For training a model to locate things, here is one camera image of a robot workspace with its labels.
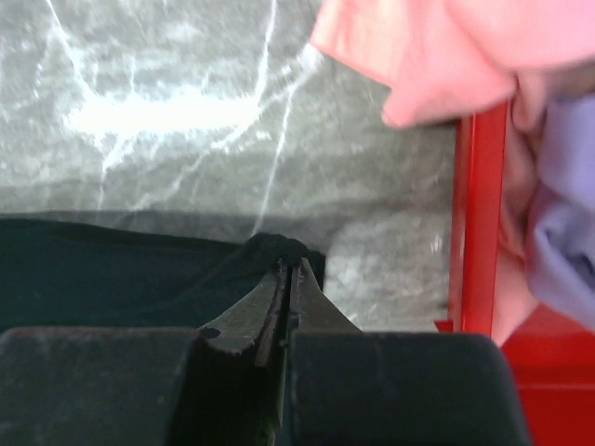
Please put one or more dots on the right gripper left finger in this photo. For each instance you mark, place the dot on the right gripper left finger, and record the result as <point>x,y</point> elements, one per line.
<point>241,387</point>

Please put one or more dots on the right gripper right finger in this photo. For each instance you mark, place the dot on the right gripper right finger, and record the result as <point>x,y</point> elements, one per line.
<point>318,335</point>

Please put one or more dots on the black t shirt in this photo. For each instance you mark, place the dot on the black t shirt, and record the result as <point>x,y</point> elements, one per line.
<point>66,274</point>

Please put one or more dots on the red plastic bin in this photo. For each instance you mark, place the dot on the red plastic bin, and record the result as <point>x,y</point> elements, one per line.
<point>551,357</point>

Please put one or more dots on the crumpled lavender t shirt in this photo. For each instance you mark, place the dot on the crumpled lavender t shirt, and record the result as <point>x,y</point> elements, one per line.
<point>560,242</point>

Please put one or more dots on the crumpled salmon t shirt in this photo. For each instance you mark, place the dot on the crumpled salmon t shirt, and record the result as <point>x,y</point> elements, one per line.
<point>448,59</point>

